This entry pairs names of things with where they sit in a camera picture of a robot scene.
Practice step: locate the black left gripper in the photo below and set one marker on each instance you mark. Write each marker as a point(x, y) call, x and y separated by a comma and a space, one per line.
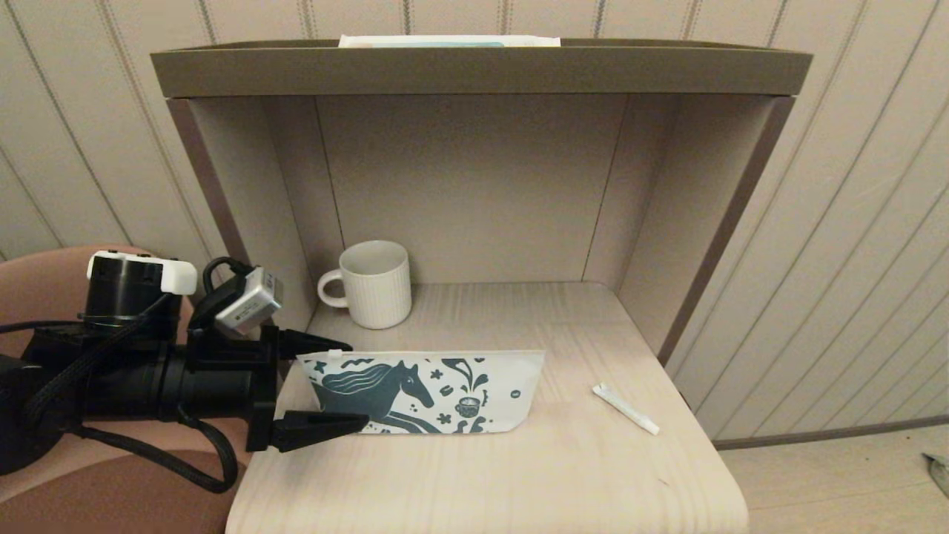
point(222, 382)

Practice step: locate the white horse print pouch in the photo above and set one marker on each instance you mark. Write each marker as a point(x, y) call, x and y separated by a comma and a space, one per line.
point(445, 393)

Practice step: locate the white ribbed ceramic mug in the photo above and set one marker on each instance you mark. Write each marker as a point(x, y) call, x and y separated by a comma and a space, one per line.
point(378, 297)

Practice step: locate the brown plastic chair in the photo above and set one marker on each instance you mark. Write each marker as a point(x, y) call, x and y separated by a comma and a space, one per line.
point(111, 512)

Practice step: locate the taupe wooden shelf unit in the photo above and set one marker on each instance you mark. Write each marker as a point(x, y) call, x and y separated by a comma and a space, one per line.
point(474, 185)

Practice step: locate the white flat booklet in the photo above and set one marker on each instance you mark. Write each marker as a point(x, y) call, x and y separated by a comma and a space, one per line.
point(445, 41)

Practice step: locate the dark baseboard strip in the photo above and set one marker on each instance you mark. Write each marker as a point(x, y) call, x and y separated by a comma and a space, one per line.
point(815, 434)

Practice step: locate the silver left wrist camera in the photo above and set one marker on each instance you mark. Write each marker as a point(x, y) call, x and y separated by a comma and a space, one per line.
point(248, 304)

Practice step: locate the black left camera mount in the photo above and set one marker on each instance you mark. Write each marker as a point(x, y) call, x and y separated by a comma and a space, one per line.
point(207, 311)

